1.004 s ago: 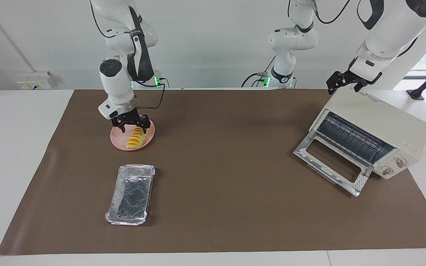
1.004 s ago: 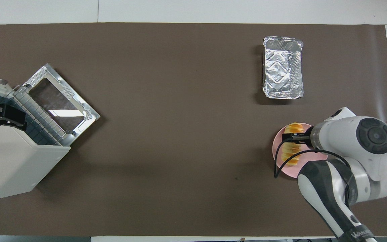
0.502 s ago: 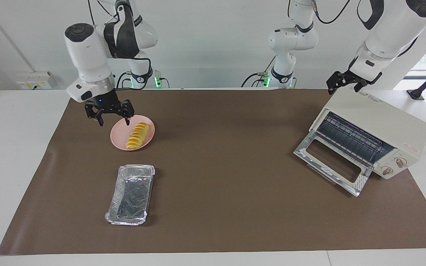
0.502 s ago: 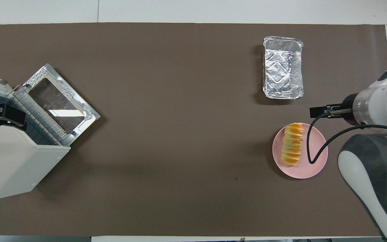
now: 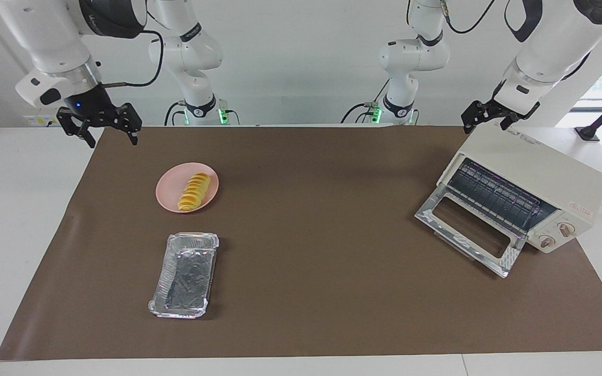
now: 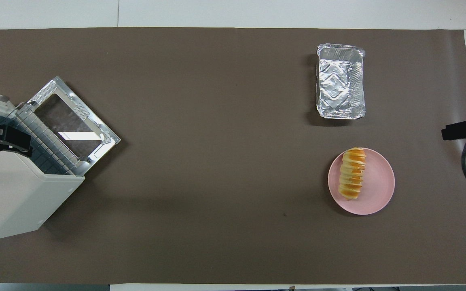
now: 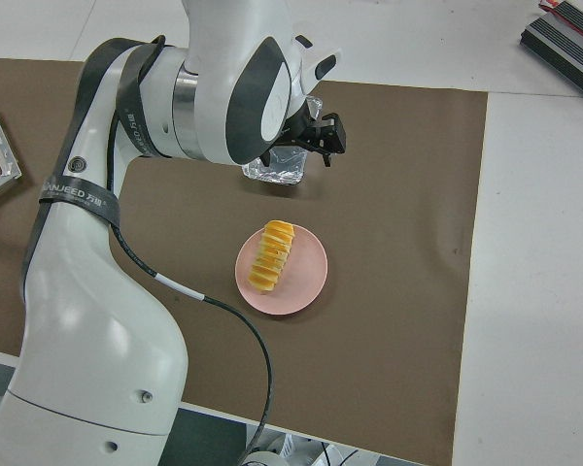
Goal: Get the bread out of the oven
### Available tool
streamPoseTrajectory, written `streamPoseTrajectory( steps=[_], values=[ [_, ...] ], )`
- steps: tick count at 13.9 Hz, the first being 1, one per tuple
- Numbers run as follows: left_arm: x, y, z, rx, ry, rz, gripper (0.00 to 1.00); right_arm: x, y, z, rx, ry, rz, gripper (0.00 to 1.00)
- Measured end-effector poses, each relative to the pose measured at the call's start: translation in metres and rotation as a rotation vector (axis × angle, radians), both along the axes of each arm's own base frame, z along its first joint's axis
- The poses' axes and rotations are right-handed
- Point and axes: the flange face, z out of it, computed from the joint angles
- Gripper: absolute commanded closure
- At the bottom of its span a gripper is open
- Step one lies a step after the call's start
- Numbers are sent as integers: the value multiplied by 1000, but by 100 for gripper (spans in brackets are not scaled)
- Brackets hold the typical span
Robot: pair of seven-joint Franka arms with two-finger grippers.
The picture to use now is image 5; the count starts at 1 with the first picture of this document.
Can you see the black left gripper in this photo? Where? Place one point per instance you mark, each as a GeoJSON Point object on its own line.
{"type": "Point", "coordinates": [498, 110]}

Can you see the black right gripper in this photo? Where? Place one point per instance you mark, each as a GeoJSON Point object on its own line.
{"type": "Point", "coordinates": [92, 107]}

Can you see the golden ridged bread loaf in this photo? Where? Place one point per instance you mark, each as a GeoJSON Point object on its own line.
{"type": "Point", "coordinates": [195, 191]}

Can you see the silver aluminium foil tray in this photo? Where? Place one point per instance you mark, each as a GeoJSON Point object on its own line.
{"type": "Point", "coordinates": [188, 277]}

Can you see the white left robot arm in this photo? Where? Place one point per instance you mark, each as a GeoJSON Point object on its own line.
{"type": "Point", "coordinates": [557, 47]}

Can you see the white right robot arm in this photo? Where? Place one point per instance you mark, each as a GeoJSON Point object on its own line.
{"type": "Point", "coordinates": [50, 36]}

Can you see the cream toaster oven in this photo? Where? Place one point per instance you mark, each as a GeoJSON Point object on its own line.
{"type": "Point", "coordinates": [541, 167]}

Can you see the glass oven door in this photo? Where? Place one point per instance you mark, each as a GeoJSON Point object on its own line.
{"type": "Point", "coordinates": [439, 211]}

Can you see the cream oven knob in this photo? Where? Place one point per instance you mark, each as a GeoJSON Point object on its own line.
{"type": "Point", "coordinates": [546, 241]}
{"type": "Point", "coordinates": [566, 228]}

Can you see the pink round plate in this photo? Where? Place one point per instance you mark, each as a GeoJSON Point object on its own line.
{"type": "Point", "coordinates": [170, 188]}

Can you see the brown table mat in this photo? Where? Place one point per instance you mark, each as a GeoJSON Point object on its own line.
{"type": "Point", "coordinates": [332, 303]}

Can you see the white wall socket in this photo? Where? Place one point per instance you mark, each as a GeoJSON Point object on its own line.
{"type": "Point", "coordinates": [37, 121]}

